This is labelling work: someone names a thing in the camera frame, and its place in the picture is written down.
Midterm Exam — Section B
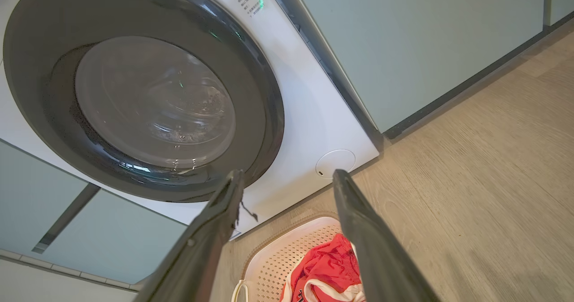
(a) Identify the white front-load washing machine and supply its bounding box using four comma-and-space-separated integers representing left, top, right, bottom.
0, 0, 381, 240

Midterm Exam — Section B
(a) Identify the black cabinet plinth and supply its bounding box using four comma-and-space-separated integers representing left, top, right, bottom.
383, 10, 574, 140

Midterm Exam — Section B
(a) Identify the wide pale green cabinet door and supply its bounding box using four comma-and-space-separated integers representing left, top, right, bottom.
289, 0, 546, 133

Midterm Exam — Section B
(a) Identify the white perforated laundry basket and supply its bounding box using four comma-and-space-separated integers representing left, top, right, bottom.
231, 212, 366, 302

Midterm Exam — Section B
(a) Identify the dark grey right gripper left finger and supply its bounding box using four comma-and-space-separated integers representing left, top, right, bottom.
135, 169, 245, 302

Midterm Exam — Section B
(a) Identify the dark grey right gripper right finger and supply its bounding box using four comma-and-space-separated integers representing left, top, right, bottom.
332, 169, 442, 302

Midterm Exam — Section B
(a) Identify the dark round washing machine door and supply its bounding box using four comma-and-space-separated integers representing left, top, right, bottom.
2, 0, 285, 203

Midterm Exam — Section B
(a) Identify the red and white garment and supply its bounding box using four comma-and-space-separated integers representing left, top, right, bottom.
280, 233, 366, 302

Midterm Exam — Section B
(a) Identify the tall pale green cabinet door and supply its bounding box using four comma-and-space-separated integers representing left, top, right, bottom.
43, 189, 188, 285

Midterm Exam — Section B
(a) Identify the round white filter cover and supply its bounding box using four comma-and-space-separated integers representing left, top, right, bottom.
315, 149, 356, 179

